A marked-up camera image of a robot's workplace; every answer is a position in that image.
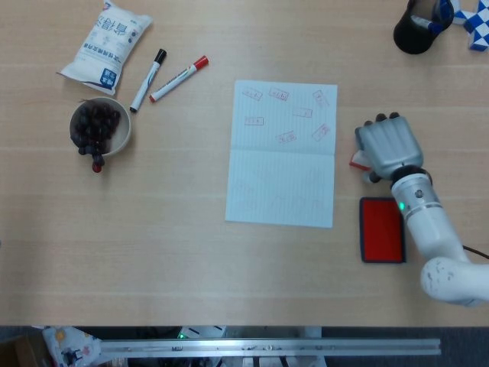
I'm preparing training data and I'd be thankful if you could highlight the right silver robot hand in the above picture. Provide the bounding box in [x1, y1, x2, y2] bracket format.
[354, 112, 426, 184]

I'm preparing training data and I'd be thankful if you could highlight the white and red stamp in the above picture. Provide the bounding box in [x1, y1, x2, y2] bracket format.
[348, 149, 371, 171]

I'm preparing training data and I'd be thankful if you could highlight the red ink pad black case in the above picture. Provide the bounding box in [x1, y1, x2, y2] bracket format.
[359, 196, 406, 265]

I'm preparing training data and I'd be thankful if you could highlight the black mesh pen holder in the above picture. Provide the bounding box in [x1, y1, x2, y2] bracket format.
[393, 0, 444, 55]

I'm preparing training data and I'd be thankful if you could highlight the white paper sheet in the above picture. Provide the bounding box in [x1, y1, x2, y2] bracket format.
[224, 79, 338, 229]

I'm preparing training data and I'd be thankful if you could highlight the blue white pen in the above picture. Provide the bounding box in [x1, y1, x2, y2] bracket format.
[410, 0, 455, 35]

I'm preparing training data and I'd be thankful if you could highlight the blue white snake cube toy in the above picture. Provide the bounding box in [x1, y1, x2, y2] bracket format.
[452, 0, 489, 53]

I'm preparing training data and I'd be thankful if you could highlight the red cap whiteboard marker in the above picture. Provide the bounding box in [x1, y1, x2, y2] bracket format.
[148, 55, 210, 104]

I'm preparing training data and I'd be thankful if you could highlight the black cap whiteboard marker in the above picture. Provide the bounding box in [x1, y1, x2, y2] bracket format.
[129, 48, 168, 114]

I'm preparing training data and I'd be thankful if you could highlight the beige bowl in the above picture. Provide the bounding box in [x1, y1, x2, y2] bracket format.
[69, 96, 133, 158]

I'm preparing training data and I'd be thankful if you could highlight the dark grape bunch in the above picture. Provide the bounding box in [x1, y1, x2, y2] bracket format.
[72, 103, 121, 164]

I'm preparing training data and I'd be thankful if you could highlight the white salt bag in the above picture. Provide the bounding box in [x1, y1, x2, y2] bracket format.
[56, 0, 154, 96]

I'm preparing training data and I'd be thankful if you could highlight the colourful printed plastic bag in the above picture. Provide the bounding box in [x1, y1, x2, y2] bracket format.
[41, 326, 104, 367]

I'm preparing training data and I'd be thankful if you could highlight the brown carton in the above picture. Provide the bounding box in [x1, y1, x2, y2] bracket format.
[0, 334, 39, 367]

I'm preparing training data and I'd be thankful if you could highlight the black cable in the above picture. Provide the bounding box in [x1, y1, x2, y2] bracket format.
[462, 244, 489, 261]

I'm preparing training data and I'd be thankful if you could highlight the aluminium rail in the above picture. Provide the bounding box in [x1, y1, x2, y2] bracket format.
[99, 338, 442, 359]

